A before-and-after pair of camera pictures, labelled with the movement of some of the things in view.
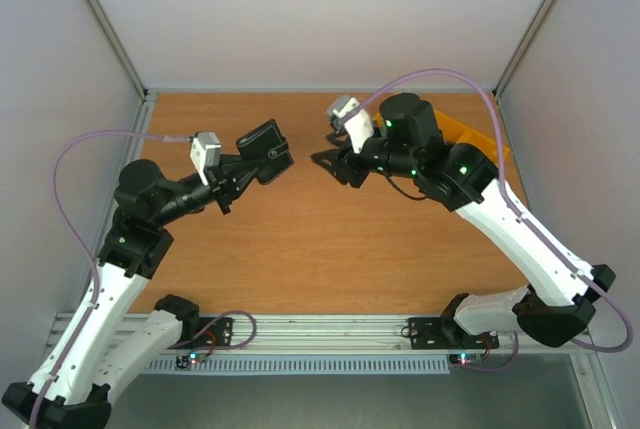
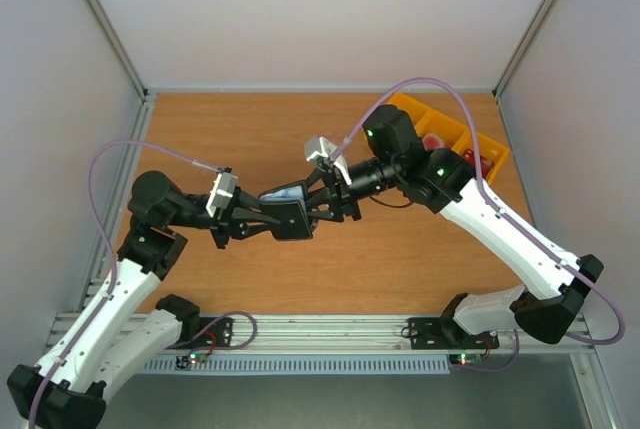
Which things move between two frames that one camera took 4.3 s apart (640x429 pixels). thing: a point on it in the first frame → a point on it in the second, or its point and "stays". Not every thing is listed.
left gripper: (223, 178) → (224, 219)
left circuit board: (184, 361) stays
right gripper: (350, 167) → (341, 194)
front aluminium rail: (317, 335) stays
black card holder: (267, 144) → (289, 205)
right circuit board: (463, 358) stays
